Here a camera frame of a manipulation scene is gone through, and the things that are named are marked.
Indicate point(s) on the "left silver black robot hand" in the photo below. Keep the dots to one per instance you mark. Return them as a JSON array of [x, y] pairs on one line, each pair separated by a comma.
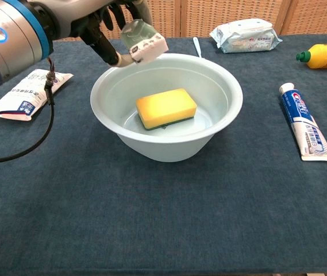
[[74, 17]]

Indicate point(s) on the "small green tissue pack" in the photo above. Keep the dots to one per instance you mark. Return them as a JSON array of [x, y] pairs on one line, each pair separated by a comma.
[[149, 46]]

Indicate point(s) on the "white refill pouch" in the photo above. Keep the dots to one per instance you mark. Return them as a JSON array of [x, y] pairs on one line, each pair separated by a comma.
[[28, 95]]

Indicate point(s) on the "green yellow sponge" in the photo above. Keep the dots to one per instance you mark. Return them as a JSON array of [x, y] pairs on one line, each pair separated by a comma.
[[166, 106]]

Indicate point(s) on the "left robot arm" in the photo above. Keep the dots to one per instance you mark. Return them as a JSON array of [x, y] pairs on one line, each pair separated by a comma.
[[8, 43]]

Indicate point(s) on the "wicker folding screen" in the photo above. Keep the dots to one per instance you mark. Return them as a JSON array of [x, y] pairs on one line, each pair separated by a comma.
[[194, 14]]

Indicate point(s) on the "light blue toothbrush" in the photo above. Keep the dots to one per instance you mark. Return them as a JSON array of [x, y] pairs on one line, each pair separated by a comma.
[[197, 47]]

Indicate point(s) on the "light blue plastic basin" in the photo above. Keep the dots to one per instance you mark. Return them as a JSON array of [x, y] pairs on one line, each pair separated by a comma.
[[166, 143]]

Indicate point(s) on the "wet wipes pack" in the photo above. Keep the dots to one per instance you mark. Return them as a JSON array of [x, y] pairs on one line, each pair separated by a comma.
[[246, 37]]

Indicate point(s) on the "blue table cloth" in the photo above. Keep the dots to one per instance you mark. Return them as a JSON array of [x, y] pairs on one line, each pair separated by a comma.
[[151, 215]]

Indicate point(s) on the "blue white toothpaste tube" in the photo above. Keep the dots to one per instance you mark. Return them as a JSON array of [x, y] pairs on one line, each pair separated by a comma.
[[307, 123]]

